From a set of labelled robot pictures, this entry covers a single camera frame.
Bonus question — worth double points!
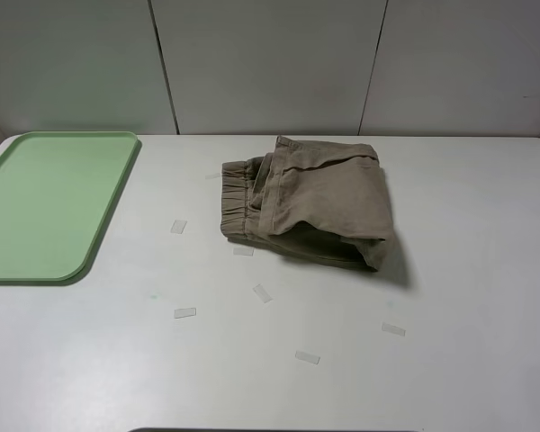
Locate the khaki shorts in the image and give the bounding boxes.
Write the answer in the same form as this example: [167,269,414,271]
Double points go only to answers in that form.
[220,136,396,272]

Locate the green plastic tray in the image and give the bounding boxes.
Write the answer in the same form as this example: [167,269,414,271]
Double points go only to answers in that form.
[0,131,140,284]

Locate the clear tape strip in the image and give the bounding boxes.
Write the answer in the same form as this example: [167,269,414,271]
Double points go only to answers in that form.
[295,350,320,365]
[170,220,187,234]
[174,308,196,320]
[253,284,273,303]
[233,247,255,257]
[381,322,406,337]

